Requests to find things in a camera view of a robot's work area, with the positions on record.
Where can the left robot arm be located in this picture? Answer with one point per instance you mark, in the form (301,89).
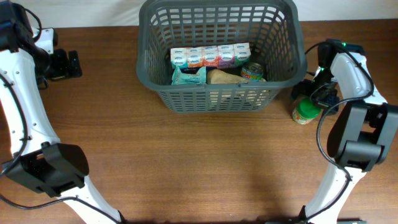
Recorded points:
(40,162)

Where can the small tin can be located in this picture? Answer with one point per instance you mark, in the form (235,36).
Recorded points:
(252,71)

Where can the multipack of tissue packets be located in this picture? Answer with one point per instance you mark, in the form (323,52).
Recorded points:
(214,56)

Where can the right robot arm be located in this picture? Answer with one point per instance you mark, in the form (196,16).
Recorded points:
(356,128)

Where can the green lid jar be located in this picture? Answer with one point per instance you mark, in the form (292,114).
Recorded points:
(305,112)

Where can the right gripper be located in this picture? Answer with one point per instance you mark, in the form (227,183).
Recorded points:
(301,88)

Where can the grey plastic shopping basket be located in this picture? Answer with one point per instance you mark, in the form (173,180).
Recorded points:
(270,27)

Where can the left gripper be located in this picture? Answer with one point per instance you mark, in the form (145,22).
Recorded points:
(63,70)

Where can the brown paper pouch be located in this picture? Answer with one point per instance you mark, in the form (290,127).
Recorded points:
(217,76)

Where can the teal snack wrapper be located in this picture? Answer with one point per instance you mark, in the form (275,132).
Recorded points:
(181,78)

